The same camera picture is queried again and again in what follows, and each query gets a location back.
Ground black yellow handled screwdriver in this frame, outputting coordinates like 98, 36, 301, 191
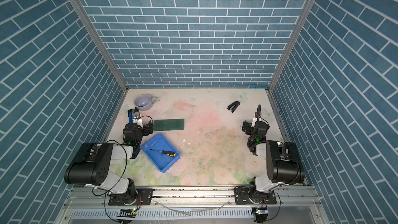
151, 149, 176, 157

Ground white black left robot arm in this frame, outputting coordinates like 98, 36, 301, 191
64, 118, 153, 198

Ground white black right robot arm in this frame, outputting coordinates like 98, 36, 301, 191
242, 117, 305, 196

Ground blue plastic bin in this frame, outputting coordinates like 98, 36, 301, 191
141, 133, 180, 173

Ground green rectangular sponge block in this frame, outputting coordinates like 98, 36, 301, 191
153, 119, 184, 132

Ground small black stapler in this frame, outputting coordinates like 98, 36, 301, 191
227, 101, 240, 113

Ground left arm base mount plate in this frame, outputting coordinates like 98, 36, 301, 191
108, 188, 154, 206

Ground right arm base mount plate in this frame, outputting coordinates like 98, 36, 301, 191
234, 186, 277, 205

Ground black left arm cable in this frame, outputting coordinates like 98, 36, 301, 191
92, 139, 129, 197

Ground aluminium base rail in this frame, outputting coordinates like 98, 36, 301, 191
56, 185, 328, 224

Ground aluminium corner post right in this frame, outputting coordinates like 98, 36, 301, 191
268, 0, 315, 93

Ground aluminium corner post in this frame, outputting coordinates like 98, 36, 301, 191
69, 0, 128, 93
268, 0, 315, 93

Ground aluminium corner post left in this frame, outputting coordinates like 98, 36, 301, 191
69, 0, 128, 93

